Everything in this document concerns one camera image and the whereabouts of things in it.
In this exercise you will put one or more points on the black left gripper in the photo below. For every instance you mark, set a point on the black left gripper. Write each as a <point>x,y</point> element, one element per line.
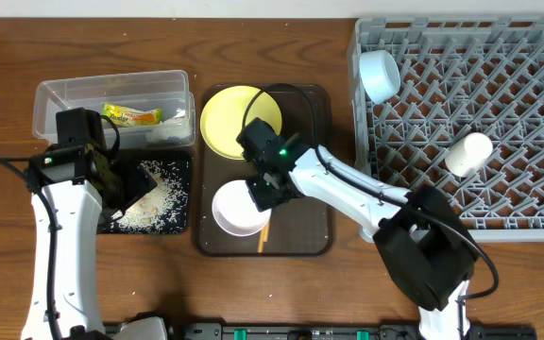
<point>127,187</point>

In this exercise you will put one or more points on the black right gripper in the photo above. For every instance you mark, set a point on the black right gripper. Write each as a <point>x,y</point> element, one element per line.
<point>263,200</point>

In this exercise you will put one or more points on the white pink bowl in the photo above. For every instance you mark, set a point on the white pink bowl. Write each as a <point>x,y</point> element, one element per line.
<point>235,212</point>

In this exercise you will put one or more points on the pile of rice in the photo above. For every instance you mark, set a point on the pile of rice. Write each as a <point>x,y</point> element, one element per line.
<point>158,203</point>

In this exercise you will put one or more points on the green orange snack wrapper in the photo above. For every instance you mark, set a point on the green orange snack wrapper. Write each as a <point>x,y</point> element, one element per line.
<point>128,117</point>

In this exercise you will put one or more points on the light blue bowl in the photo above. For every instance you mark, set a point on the light blue bowl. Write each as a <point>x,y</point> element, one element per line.
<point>380,75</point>

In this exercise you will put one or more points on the white cup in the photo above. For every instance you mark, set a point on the white cup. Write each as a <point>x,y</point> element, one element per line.
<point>469,154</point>

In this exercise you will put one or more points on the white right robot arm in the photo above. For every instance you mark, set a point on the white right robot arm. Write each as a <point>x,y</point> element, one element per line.
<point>426,250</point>

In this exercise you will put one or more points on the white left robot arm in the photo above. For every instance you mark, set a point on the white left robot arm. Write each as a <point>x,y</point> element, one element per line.
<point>76,189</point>

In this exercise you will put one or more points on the grey dishwasher rack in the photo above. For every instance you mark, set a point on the grey dishwasher rack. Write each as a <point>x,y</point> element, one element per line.
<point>458,76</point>

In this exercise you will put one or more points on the black plastic tray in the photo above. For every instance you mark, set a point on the black plastic tray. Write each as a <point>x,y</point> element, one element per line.
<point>177,160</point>

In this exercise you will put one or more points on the brown serving tray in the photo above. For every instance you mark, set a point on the brown serving tray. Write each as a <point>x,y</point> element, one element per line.
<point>302,227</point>

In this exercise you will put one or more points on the clear plastic bin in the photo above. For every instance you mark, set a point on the clear plastic bin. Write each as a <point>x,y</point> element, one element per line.
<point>165,90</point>

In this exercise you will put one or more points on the yellow plate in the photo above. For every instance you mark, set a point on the yellow plate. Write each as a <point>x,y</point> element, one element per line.
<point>221,120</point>

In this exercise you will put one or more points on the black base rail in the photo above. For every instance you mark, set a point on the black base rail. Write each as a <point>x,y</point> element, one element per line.
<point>213,331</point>

